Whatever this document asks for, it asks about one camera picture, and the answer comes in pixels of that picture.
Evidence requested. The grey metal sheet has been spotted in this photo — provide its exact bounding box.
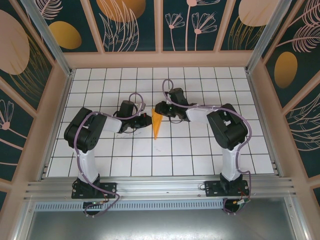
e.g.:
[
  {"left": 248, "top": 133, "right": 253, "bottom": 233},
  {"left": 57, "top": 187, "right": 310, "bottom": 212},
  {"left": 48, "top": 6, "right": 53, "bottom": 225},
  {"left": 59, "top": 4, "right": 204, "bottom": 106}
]
[{"left": 24, "top": 197, "right": 298, "bottom": 240}]

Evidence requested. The small controller board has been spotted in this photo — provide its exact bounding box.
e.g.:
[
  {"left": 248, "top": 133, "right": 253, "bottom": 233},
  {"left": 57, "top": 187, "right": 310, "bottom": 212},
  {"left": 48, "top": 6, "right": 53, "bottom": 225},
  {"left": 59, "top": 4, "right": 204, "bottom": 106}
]
[
  {"left": 232, "top": 197, "right": 251, "bottom": 208},
  {"left": 84, "top": 199, "right": 107, "bottom": 208}
]

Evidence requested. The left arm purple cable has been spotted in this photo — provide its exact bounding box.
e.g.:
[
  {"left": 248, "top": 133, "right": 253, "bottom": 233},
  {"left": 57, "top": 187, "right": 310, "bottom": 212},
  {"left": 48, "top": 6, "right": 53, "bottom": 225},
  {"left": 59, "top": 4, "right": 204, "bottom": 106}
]
[{"left": 74, "top": 92, "right": 146, "bottom": 218}]

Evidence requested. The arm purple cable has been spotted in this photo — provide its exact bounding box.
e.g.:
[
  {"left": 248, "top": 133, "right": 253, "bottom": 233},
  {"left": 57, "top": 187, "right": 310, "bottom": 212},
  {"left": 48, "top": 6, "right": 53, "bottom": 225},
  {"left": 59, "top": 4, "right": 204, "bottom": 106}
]
[
  {"left": 74, "top": 92, "right": 146, "bottom": 218},
  {"left": 162, "top": 78, "right": 252, "bottom": 216}
]

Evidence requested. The aluminium mounting rail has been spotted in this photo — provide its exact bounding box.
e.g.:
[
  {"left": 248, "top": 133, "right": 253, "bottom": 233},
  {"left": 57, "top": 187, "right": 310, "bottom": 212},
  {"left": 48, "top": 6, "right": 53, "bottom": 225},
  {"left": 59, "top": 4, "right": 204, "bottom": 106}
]
[{"left": 23, "top": 176, "right": 297, "bottom": 201}]

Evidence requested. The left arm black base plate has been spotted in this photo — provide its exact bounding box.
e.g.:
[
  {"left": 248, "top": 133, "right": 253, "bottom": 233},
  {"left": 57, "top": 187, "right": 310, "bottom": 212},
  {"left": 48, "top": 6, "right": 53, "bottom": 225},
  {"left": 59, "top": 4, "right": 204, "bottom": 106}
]
[{"left": 71, "top": 181, "right": 118, "bottom": 200}]

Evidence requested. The grey slotted cable duct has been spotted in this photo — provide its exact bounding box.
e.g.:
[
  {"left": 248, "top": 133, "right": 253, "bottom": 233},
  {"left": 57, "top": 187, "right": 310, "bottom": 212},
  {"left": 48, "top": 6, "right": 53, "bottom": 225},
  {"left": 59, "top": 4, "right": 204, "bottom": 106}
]
[{"left": 33, "top": 201, "right": 225, "bottom": 211}]

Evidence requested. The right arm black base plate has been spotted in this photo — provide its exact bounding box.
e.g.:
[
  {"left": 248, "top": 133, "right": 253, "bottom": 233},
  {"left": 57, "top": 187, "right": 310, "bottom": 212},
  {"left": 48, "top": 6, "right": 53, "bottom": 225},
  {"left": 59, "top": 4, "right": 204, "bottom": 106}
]
[{"left": 204, "top": 180, "right": 250, "bottom": 198}]

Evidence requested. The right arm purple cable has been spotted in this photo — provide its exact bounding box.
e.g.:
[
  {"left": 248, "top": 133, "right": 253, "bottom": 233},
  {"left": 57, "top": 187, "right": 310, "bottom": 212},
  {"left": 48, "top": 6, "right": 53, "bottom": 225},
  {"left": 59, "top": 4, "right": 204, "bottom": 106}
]
[{"left": 162, "top": 78, "right": 252, "bottom": 216}]

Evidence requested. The aluminium corner post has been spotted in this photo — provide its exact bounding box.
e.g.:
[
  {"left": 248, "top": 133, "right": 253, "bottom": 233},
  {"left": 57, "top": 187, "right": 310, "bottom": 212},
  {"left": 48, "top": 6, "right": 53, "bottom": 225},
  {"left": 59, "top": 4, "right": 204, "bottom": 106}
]
[
  {"left": 245, "top": 0, "right": 300, "bottom": 74},
  {"left": 19, "top": 0, "right": 76, "bottom": 77}
]

